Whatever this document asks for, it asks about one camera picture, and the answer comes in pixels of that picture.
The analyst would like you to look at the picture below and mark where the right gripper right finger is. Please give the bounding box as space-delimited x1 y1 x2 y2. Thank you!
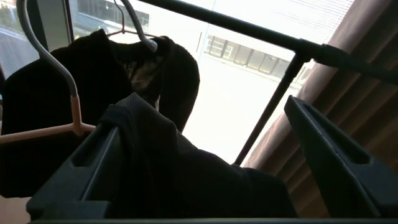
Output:
284 95 398 218

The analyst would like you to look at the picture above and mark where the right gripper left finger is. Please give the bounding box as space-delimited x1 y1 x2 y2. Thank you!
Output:
26 123 125 218

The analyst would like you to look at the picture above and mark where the black garment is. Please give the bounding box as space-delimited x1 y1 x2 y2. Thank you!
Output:
0 29 201 198

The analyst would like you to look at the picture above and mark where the heap of clothes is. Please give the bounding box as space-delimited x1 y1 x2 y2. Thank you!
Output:
98 92 299 218

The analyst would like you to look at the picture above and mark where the black clothes rack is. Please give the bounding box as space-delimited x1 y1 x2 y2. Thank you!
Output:
136 0 398 166

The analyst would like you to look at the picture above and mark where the brown curtain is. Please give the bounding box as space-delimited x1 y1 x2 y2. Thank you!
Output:
242 0 398 218

